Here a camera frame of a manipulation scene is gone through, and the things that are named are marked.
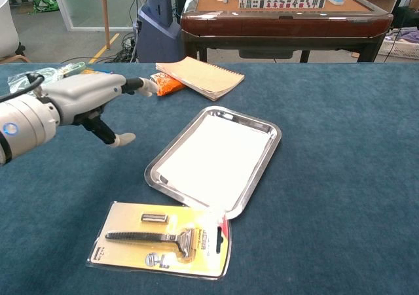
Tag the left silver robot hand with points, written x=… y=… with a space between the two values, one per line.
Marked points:
x=82 y=95

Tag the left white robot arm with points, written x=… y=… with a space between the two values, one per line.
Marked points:
x=26 y=125

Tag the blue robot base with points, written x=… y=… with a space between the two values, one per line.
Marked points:
x=157 y=36

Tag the silver metal tray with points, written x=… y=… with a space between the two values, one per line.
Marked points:
x=262 y=177

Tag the orange and blue box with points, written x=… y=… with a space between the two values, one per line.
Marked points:
x=98 y=71

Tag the green dustpan set in bag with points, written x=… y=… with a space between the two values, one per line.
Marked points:
x=49 y=74

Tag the wooden pole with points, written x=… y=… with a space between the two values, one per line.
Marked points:
x=105 y=17

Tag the orange snack packet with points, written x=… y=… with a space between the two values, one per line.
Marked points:
x=168 y=85

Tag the white framed glass partition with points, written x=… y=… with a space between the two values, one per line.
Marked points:
x=62 y=0

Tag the green bag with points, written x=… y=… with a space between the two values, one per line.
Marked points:
x=46 y=4

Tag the kraft spiral notebook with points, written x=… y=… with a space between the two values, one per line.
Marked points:
x=206 y=77

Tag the razor in yellow blister pack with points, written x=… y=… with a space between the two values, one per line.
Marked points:
x=137 y=252

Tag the brown mahjong table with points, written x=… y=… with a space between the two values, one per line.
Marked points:
x=281 y=27

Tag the face-up mahjong tile row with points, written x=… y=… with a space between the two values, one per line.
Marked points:
x=281 y=3

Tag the blue table mat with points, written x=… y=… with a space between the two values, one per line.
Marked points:
x=327 y=144

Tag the white plastic basket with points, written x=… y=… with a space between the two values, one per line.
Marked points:
x=401 y=49

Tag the purple cloth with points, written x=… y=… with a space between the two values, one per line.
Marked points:
x=410 y=35

